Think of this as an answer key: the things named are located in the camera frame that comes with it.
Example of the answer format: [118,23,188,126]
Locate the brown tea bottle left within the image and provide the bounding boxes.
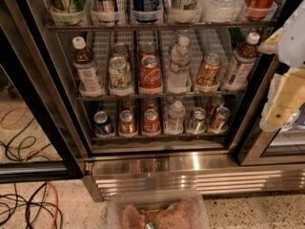
[72,36,103,97]

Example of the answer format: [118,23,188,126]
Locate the orange brown can middle shelf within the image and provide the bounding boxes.
[195,53,222,93]

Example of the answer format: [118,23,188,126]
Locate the clear water bottle top shelf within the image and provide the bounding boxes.
[204,0,240,23]

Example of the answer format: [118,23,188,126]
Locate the clear plastic bin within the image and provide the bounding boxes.
[107,189,210,229]

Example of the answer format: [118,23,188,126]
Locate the glass fridge door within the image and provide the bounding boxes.
[0,30,82,183]
[236,55,305,166]

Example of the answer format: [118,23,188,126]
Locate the brown tea bottle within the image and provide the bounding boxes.
[221,32,260,92]
[72,36,103,97]

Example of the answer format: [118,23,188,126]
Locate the stainless fridge base grille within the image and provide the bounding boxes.
[82,152,305,202]

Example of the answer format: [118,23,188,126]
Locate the orange cable on floor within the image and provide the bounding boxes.
[0,103,61,229]

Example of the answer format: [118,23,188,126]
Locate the red cola can top shelf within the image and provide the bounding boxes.
[241,0,275,21]

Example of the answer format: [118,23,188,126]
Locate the glass fridge door right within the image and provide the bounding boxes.
[236,55,305,166]

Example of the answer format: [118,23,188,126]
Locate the clear water bottle shelf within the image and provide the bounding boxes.
[168,35,192,94]
[204,0,240,23]
[166,100,185,135]

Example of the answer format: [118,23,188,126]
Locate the silver green can bottom shelf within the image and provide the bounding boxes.
[187,107,206,135]

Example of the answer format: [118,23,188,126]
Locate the clear water bottle bottom shelf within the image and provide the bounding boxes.
[166,100,185,135]

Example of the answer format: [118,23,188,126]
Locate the gold can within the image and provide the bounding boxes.
[122,98,136,113]
[119,110,137,137]
[209,107,231,135]
[206,94,225,120]

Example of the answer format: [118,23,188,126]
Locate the glass fridge door left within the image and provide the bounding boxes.
[0,30,82,183]

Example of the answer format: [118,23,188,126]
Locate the blue can bottom shelf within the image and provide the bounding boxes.
[93,111,114,137]

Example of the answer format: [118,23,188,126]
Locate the white floral can top shelf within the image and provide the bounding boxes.
[169,0,201,24]

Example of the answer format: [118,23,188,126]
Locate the white floral can middle rear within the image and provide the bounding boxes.
[112,43,130,60]

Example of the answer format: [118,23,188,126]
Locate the gold can bottom rear right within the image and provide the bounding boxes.
[206,94,225,120]

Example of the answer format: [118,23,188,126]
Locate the red cola can middle front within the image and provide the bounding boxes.
[139,55,163,94]

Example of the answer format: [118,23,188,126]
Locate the rear water bottle middle shelf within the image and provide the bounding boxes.
[169,30,189,49]

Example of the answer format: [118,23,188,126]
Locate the gold can bottom front right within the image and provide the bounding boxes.
[209,107,231,135]

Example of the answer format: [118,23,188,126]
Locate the gold can bottom front left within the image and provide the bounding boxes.
[119,110,137,137]

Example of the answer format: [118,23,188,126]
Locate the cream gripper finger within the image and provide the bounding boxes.
[257,28,282,54]
[259,68,305,132]

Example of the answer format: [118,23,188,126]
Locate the red soda can bottom rear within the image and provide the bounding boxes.
[143,98,158,111]

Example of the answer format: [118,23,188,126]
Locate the red soda can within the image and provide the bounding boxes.
[143,109,161,136]
[143,98,158,111]

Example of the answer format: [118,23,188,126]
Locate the brown tea bottle right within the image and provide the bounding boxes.
[221,32,260,92]

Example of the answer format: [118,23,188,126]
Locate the red soda can bottom front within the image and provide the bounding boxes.
[143,109,161,136]

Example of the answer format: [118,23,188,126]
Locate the gold can bottom rear left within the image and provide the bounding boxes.
[122,98,136,113]

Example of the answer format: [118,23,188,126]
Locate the red cola can middle rear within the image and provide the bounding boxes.
[139,43,157,59]

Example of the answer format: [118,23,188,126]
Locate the black cables on floor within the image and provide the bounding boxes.
[0,117,63,229]

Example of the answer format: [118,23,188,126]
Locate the clear water bottle middle shelf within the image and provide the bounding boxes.
[168,35,192,94]

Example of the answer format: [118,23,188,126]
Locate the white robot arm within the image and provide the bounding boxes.
[258,1,305,132]

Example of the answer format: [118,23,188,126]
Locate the white floral can middle front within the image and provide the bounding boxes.
[109,55,132,96]

